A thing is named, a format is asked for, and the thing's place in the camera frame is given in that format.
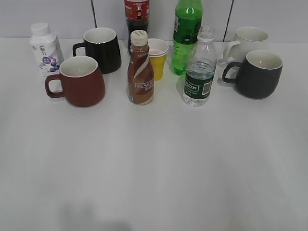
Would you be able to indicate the dark grey mug white interior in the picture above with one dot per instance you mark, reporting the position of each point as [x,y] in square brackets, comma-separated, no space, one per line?
[258,74]

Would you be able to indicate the black mug white interior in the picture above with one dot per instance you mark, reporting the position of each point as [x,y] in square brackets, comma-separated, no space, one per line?
[102,45]

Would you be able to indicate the green soda bottle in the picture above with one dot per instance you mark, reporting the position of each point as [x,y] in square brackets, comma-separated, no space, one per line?
[188,18]

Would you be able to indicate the clear water bottle green label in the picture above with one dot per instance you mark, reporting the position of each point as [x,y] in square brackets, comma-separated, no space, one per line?
[201,68]

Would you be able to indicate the yellow paper cup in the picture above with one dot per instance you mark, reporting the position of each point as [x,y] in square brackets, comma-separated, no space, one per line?
[158,63]

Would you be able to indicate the dark cola bottle red label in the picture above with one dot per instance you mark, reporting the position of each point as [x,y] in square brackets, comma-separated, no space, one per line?
[137,13]

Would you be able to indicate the brown Nescafe coffee bottle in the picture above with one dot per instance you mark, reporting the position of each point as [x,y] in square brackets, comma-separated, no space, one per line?
[140,70]

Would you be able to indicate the white ceramic mug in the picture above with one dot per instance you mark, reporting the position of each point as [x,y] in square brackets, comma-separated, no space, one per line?
[246,39]

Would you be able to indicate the white blueberry yogurt carton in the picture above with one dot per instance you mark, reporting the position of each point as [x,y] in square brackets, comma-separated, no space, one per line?
[46,49]

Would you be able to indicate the red mug white interior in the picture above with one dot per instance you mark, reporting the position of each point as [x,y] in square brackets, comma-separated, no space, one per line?
[82,82]

